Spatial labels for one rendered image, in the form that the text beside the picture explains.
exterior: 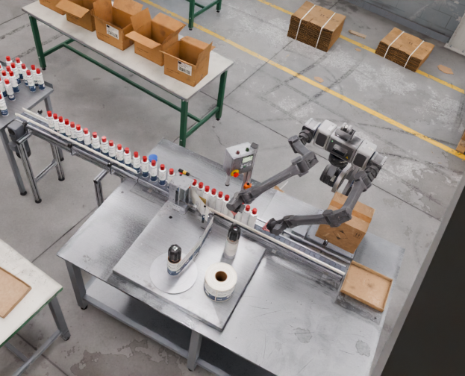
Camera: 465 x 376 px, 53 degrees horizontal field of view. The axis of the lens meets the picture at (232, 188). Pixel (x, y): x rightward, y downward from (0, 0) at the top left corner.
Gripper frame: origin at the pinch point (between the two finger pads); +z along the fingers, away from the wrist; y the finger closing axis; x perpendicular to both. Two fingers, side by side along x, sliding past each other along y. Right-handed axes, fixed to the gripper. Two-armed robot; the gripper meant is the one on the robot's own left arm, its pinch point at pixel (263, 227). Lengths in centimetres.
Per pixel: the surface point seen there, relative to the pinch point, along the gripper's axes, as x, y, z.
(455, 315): -127, 188, -215
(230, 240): -19.0, 30.5, -1.6
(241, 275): 4.8, 38.9, 4.1
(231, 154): -61, -2, -21
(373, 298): 74, 8, -46
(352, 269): 59, -7, -35
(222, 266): -13.5, 47.7, 0.4
